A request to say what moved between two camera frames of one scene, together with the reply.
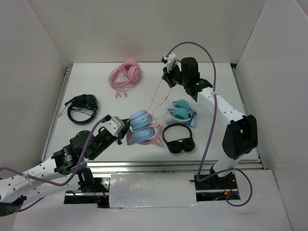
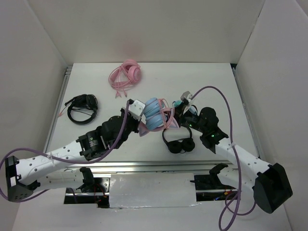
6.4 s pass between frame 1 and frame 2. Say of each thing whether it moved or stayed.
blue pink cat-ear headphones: moved
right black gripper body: moved
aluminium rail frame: stayed
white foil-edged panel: stayed
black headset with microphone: stayed
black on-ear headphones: stayed
